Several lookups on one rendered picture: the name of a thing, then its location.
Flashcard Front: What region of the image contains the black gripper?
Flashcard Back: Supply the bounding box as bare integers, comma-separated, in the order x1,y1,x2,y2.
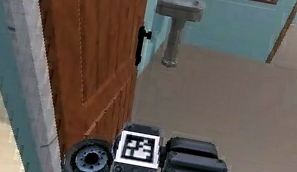
61,133,118,172

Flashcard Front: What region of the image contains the brown wooden room door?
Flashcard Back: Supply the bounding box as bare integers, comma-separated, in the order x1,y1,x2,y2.
0,0,153,169

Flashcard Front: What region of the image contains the black door handle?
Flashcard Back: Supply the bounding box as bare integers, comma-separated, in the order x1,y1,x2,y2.
132,25,154,68

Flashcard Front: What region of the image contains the grey pedestal sink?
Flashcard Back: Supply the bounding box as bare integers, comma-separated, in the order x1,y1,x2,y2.
145,0,207,73

